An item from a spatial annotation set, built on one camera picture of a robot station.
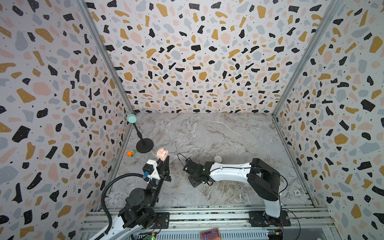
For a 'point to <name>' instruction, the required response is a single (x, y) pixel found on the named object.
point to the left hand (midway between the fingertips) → (167, 155)
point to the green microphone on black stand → (144, 145)
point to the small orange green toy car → (130, 153)
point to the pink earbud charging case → (162, 154)
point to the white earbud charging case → (217, 159)
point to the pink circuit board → (213, 234)
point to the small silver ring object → (297, 192)
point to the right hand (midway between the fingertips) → (192, 177)
